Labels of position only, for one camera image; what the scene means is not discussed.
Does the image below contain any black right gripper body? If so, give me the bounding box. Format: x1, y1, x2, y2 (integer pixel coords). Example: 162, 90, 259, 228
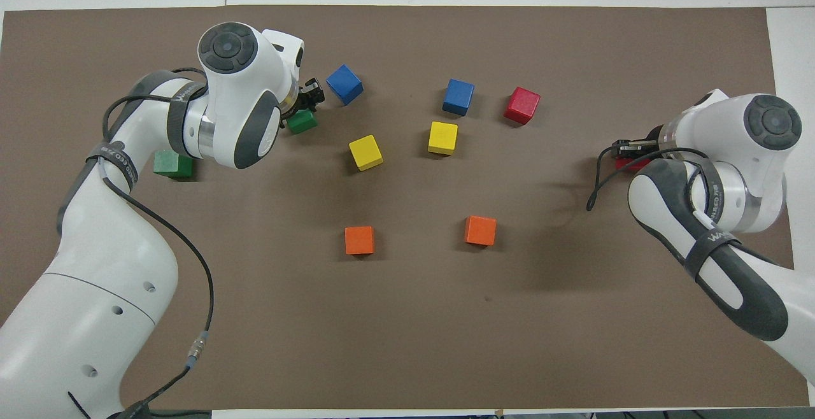
644, 124, 668, 153

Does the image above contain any green cube block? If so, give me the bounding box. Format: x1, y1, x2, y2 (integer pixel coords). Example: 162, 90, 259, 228
286, 110, 319, 135
153, 150, 194, 181

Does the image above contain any blue cube block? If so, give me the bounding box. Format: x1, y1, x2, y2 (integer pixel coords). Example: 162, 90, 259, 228
442, 78, 476, 117
325, 64, 364, 106

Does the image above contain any yellow cube block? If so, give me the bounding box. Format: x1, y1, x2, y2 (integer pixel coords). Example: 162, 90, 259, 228
427, 121, 459, 156
348, 134, 384, 172

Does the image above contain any orange cube block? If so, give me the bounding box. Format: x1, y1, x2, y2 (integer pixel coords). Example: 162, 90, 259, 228
344, 226, 376, 256
464, 215, 498, 247

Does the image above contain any brown table mat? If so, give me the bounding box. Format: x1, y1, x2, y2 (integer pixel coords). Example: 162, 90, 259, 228
0, 5, 809, 410

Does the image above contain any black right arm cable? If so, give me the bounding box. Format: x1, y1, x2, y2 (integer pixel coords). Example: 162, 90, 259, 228
586, 145, 711, 211

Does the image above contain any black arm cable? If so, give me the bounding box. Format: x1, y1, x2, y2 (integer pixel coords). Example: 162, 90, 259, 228
102, 67, 215, 419
586, 145, 711, 211

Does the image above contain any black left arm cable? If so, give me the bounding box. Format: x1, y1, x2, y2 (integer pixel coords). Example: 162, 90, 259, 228
102, 67, 215, 419

